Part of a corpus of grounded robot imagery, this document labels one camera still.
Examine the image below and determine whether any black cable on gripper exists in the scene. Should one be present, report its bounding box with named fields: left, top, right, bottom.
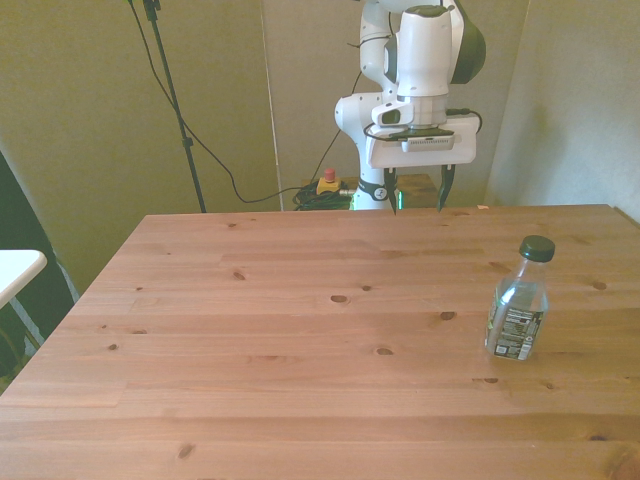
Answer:
left=363, top=107, right=484, bottom=141

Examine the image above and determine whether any white table corner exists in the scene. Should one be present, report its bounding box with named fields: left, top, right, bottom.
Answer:
left=0, top=249, right=48, bottom=309

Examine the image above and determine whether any black camera tripod stand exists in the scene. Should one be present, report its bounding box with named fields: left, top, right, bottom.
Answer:
left=142, top=0, right=208, bottom=214

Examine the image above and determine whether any clear bottle with dark cap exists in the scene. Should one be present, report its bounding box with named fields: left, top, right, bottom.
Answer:
left=484, top=235, right=557, bottom=362

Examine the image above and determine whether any red emergency stop button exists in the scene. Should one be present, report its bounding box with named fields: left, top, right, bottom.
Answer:
left=317, top=168, right=342, bottom=196

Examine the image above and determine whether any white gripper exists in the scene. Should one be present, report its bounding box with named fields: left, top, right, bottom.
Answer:
left=369, top=114, right=477, bottom=217

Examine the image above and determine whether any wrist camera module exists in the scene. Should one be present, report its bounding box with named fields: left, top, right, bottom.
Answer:
left=384, top=128, right=457, bottom=153

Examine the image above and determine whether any coiled black cable bundle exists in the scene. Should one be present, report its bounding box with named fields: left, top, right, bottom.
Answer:
left=291, top=184, right=359, bottom=212

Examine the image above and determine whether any black cable from tripod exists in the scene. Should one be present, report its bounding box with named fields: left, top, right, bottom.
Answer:
left=125, top=0, right=321, bottom=204

